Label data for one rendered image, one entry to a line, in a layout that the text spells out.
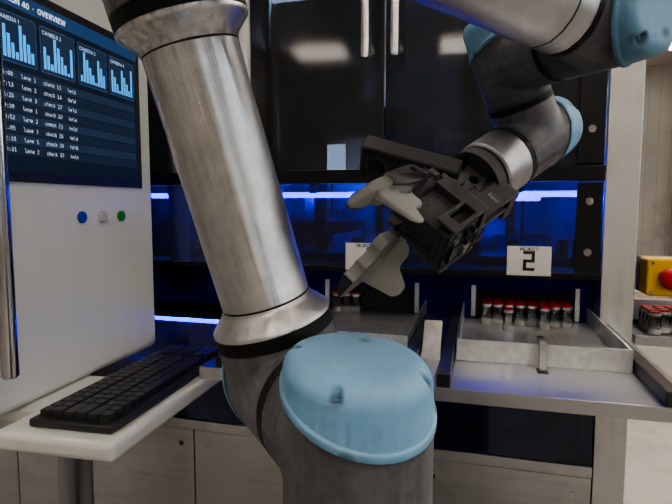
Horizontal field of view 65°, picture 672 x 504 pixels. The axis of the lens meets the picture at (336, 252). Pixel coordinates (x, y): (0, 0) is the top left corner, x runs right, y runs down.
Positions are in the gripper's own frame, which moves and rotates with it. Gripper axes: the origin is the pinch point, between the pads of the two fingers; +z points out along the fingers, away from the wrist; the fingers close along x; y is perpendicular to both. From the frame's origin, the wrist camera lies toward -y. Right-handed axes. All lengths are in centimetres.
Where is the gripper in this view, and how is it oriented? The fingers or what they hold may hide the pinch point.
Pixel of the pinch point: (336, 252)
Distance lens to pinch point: 52.8
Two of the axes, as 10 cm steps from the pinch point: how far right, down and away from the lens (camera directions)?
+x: -0.5, 5.9, 8.0
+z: -7.6, 5.0, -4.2
